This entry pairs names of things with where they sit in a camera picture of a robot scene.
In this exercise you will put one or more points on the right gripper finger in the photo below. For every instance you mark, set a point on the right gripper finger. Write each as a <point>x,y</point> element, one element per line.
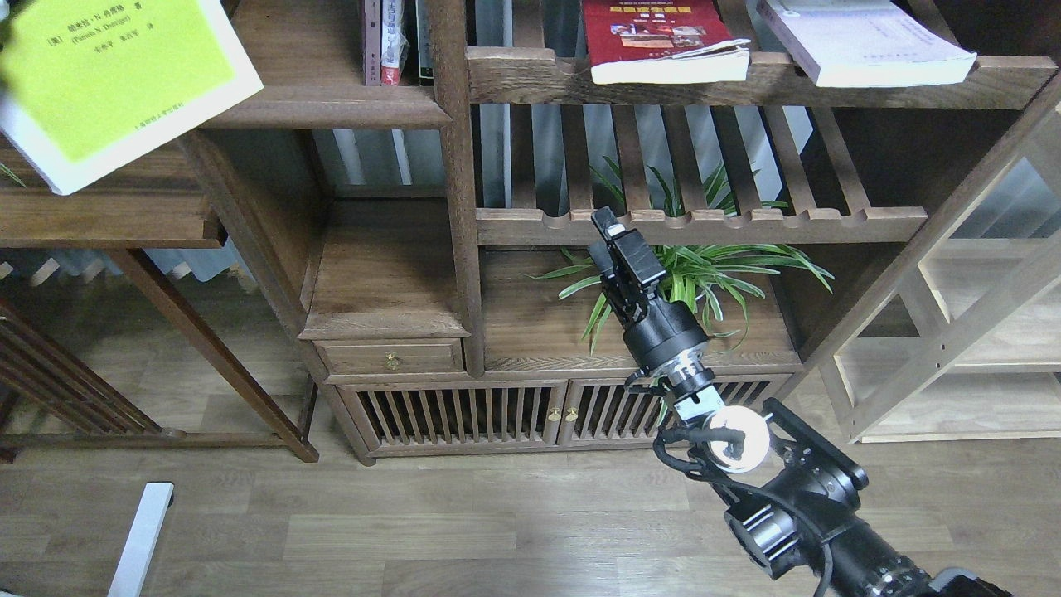
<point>609,227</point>

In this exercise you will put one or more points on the white cover book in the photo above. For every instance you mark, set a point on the white cover book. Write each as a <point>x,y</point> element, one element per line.
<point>864,44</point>

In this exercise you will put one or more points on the light wooden shelf unit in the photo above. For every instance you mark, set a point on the light wooden shelf unit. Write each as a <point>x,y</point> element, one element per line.
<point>984,360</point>

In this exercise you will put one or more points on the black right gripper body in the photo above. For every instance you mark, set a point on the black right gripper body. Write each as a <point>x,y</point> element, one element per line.
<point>664,337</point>

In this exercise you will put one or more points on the dark upright book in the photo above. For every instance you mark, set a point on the dark upright book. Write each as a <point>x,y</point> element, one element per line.
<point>423,51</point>

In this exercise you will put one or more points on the yellow-green cover book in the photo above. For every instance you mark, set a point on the yellow-green cover book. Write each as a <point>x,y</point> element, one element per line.
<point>90,86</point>

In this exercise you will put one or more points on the red cover book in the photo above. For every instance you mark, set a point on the red cover book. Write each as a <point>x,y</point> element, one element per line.
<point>661,42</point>

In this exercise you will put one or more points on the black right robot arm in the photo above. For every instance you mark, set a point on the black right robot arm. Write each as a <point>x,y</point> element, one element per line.
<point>792,496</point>

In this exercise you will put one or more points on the dark wooden bookshelf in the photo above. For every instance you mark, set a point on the dark wooden bookshelf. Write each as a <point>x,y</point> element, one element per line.
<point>439,200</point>

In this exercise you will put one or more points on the red white upright book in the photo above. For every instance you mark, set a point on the red white upright book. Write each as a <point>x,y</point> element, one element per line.
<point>393,42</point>

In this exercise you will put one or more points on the dark wooden slatted chair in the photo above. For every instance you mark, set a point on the dark wooden slatted chair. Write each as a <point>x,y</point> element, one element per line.
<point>36,367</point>

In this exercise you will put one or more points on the white metal stand leg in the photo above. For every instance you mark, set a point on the white metal stand leg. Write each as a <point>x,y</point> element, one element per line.
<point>138,551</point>

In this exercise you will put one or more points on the pink spine upright book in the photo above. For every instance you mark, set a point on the pink spine upright book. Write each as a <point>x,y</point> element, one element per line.
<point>371,14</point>

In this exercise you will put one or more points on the dark wooden side table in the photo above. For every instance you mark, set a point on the dark wooden side table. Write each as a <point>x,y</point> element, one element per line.
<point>177,279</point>

